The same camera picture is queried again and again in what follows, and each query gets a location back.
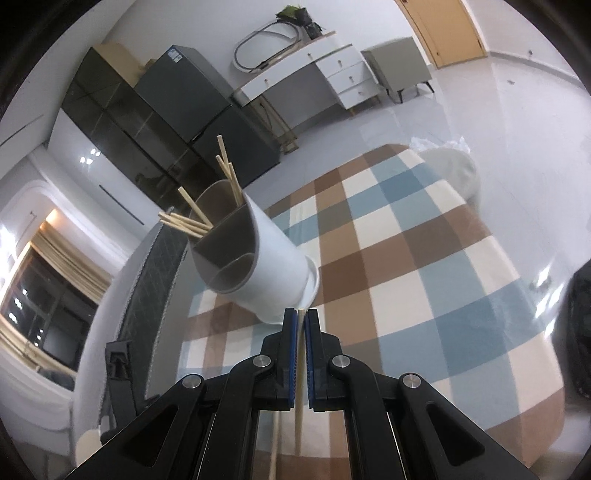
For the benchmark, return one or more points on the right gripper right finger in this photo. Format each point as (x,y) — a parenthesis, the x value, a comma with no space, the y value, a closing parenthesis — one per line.
(339,382)

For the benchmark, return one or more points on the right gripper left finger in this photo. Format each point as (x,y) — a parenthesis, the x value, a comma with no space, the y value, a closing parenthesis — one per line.
(265,381)

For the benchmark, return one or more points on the white round stool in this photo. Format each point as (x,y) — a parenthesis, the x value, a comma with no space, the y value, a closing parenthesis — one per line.
(87,445)

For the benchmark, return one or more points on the wooden chopstick on table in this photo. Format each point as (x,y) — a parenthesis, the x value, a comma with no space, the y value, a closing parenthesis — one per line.
(274,447)

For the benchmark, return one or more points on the grey quilted bed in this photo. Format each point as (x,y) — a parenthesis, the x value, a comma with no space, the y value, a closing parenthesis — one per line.
(146,304)

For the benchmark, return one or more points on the dark window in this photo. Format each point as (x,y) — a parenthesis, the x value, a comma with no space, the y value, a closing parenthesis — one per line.
(48,311)

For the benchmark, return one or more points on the white divided utensil holder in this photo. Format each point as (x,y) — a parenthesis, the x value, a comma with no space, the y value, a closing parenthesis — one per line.
(249,260)

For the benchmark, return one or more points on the beige curtain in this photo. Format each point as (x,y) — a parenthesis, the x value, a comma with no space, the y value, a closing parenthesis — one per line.
(71,263)

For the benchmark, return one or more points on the wooden chopstick in holder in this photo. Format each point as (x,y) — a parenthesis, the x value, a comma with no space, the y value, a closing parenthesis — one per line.
(224,156)
(186,223)
(194,207)
(225,170)

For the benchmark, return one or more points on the white plastic bag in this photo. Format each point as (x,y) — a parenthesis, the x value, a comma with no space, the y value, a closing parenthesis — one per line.
(452,161)

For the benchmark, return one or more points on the black glass cabinet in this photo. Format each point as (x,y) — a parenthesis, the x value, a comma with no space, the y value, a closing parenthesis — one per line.
(132,136)

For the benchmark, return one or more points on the dark grey refrigerator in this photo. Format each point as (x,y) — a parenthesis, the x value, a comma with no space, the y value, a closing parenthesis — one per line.
(196,102)

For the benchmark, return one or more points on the grey nightstand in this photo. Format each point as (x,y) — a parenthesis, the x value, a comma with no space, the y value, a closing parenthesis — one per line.
(398,65)

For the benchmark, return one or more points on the oval vanity mirror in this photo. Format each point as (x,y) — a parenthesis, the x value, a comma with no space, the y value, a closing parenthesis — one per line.
(263,45)

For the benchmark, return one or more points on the potted plant on desk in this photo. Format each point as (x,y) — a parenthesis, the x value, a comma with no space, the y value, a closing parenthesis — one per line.
(300,17)

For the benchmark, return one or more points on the yellow wooden door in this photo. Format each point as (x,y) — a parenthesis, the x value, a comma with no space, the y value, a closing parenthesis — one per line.
(445,29)

